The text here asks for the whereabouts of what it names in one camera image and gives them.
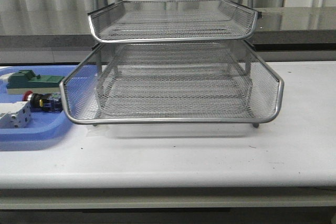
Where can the red emergency push button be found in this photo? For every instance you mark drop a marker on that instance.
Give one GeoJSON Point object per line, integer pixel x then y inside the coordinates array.
{"type": "Point", "coordinates": [49, 102]}

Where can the blue plastic tray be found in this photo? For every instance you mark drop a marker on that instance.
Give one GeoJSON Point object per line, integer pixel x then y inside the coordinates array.
{"type": "Point", "coordinates": [43, 125]}

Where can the green and beige switch block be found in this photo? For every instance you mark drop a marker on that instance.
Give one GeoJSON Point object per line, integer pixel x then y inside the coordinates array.
{"type": "Point", "coordinates": [26, 80]}

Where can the silver rack frame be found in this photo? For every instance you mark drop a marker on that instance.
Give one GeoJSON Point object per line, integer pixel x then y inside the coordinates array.
{"type": "Point", "coordinates": [174, 61]}

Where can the dark granite counter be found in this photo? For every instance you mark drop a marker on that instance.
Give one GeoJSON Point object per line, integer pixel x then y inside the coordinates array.
{"type": "Point", "coordinates": [281, 28]}

